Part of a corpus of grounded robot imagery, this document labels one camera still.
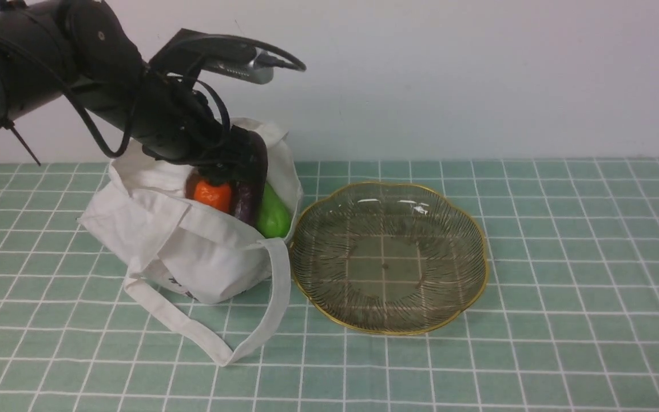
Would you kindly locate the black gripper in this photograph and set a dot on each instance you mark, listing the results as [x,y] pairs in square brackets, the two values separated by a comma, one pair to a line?
[182,120]

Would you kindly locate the orange plastic carrot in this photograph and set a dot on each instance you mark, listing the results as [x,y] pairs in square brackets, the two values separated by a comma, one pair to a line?
[216,196]

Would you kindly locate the brown plastic potato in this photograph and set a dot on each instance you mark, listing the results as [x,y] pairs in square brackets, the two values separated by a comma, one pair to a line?
[191,183]

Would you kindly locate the green checkered tablecloth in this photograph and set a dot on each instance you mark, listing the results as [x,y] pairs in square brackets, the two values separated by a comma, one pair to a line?
[568,322]

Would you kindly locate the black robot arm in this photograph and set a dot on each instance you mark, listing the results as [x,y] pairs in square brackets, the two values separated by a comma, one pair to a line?
[79,50]

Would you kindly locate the purple plastic eggplant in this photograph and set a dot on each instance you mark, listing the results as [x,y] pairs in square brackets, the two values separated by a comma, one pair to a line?
[249,187]

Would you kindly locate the clear gold-rimmed glass plate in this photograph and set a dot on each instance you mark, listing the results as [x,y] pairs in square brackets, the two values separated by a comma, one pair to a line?
[389,258]

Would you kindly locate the green plastic pepper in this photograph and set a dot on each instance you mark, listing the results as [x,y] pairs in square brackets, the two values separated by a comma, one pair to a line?
[274,218]

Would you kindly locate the white cloth tote bag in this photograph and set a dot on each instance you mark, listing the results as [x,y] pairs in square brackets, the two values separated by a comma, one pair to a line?
[143,216]

